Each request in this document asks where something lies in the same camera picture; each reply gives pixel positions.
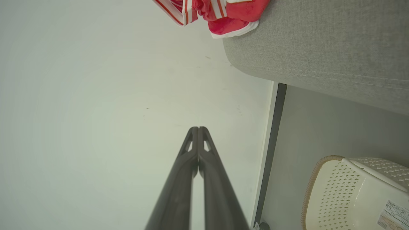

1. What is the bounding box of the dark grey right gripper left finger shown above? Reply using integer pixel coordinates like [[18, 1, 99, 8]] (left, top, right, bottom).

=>
[[144, 126, 199, 230]]

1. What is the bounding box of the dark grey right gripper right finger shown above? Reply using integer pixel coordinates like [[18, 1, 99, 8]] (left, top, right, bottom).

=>
[[198, 126, 250, 230]]

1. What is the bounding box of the red garment with white stripes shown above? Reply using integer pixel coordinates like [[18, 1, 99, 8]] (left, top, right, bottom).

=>
[[153, 0, 271, 39]]

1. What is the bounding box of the cream perforated laundry basket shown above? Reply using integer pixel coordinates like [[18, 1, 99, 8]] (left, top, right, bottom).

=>
[[300, 155, 409, 230]]

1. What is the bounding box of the dark grey white baseboard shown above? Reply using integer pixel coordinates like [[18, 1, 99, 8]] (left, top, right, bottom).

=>
[[250, 81, 288, 230]]

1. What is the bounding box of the white barcode label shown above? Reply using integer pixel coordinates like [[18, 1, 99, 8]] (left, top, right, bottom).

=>
[[376, 199, 409, 230]]

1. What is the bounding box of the grey fabric sofa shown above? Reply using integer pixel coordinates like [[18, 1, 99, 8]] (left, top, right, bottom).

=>
[[223, 0, 409, 116]]

